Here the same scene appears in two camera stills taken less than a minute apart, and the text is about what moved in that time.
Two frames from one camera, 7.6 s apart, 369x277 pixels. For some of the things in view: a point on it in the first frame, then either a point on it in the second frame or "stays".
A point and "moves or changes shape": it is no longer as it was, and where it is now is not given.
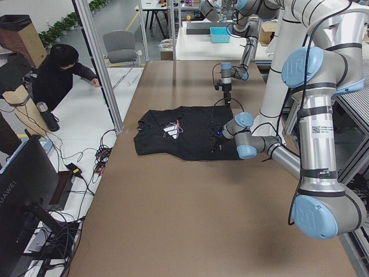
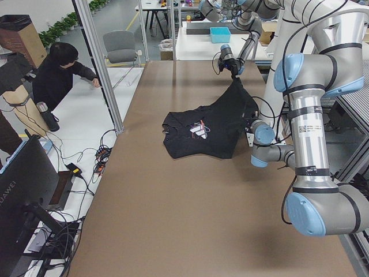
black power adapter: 75,170 stays
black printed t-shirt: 191,131 moves or changes shape
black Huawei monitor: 29,184 stays
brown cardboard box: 18,34 stays
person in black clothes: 52,79 stays
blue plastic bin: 219,34 stays
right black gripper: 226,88 -> 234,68
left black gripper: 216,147 -> 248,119
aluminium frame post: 83,18 stays
